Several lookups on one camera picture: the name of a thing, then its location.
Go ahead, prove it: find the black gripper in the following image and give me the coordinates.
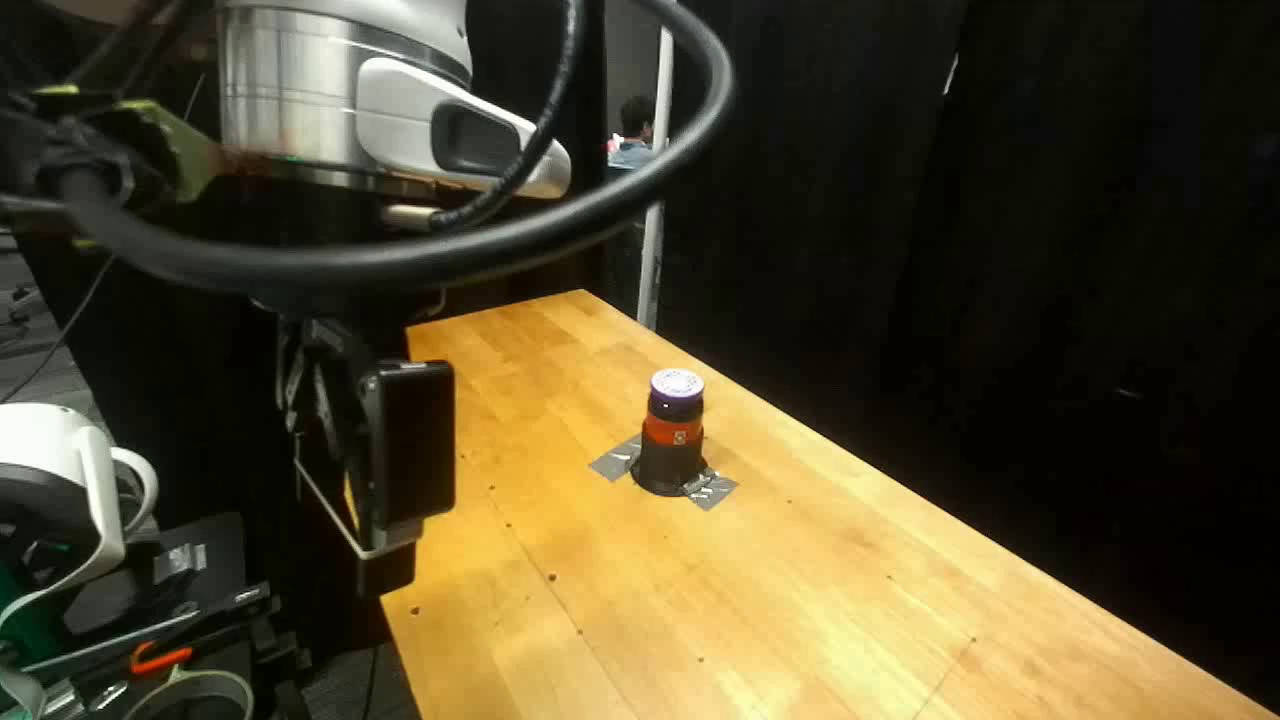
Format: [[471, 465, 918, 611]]
[[273, 316, 458, 600]]

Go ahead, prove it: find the dark jar with purple lid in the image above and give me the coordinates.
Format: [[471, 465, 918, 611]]
[[629, 365, 713, 501]]

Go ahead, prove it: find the clear tape roll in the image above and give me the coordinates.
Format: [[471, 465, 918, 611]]
[[120, 659, 260, 720]]

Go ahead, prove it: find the white rounded device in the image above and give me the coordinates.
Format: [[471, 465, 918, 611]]
[[0, 396, 162, 631]]

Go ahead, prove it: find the white vertical pole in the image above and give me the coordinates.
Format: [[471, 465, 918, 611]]
[[631, 25, 679, 330]]

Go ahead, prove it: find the person in background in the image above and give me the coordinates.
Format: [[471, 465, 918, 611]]
[[602, 91, 660, 176]]

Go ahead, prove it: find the orange clamp handle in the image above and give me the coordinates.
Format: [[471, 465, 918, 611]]
[[125, 638, 198, 678]]

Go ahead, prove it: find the yellow-green wrist mount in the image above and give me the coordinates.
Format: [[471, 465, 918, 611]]
[[116, 97, 225, 206]]

